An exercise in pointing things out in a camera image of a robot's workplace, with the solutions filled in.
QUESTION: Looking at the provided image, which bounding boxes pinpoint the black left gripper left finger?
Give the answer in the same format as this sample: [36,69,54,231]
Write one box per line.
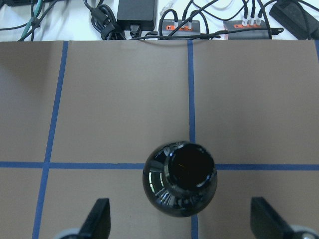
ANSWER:
[78,198,110,239]

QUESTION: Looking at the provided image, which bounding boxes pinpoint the orange black usb hub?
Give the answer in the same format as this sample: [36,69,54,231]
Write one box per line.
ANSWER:
[158,18,201,40]
[223,20,270,40]

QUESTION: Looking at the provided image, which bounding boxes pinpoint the black power adapter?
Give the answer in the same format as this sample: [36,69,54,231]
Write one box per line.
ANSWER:
[117,0,158,31]

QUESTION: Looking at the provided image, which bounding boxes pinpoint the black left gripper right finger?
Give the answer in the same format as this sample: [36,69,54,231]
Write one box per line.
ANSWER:
[250,197,293,239]

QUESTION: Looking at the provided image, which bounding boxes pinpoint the dark wine bottle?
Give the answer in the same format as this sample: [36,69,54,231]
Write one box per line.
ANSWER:
[142,141,218,217]

